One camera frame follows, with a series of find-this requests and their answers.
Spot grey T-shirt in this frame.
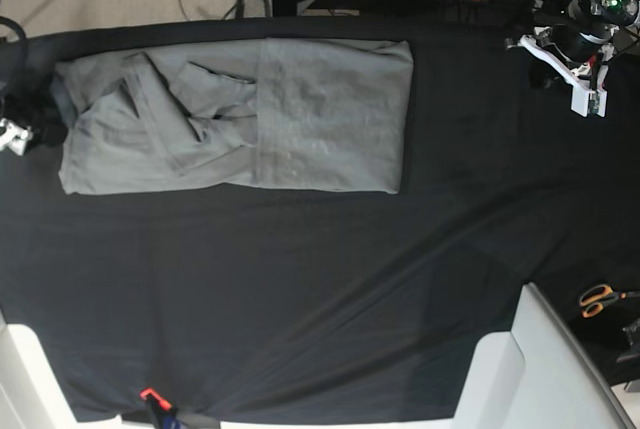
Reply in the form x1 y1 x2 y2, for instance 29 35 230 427
53 38 414 195

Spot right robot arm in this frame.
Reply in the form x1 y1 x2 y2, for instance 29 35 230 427
1 16 68 156

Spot orange handled scissors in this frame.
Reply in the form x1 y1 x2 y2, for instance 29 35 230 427
578 284 639 319

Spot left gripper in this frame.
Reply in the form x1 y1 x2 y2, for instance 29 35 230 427
504 0 639 117

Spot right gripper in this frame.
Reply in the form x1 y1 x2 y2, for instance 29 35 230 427
1 93 68 155

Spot black device right edge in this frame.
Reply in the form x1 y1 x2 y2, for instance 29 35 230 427
616 319 640 363

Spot white table frame left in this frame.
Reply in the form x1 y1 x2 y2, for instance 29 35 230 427
1 321 77 429

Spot red blue clamp front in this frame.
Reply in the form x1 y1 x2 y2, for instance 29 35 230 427
140 387 221 429

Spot white table frame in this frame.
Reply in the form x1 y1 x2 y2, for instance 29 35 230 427
1 321 77 429
451 283 634 429

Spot white table frame right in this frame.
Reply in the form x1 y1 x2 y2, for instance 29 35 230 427
451 283 634 429

